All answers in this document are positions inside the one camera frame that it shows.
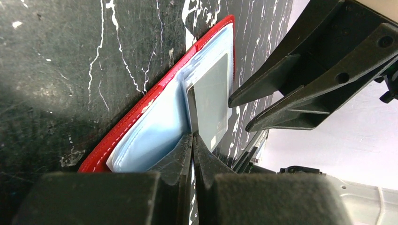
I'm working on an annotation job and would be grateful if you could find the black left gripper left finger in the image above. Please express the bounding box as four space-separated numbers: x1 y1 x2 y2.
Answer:
13 134 192 225

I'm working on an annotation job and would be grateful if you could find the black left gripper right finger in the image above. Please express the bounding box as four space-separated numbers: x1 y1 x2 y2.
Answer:
192 135 352 225

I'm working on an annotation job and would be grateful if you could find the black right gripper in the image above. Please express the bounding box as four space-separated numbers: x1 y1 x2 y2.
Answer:
228 0 398 132

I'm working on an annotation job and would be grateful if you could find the red card holder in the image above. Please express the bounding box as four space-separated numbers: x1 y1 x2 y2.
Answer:
79 15 235 173

